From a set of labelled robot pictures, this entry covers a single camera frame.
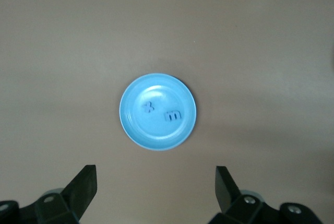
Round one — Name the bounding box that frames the brown table cover sheet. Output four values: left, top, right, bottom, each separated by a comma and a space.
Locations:
0, 0, 334, 224

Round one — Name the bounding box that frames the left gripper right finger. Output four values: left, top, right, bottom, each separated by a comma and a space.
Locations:
208, 166, 281, 224

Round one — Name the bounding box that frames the blue letter m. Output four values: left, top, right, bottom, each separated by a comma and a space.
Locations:
164, 109, 182, 122

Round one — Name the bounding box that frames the blue letter x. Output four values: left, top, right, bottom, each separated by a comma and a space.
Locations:
141, 101, 155, 114

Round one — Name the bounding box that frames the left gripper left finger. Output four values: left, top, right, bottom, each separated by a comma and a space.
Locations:
33, 164, 98, 224

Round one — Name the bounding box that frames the blue plate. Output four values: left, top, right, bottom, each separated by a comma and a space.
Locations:
119, 73, 197, 152

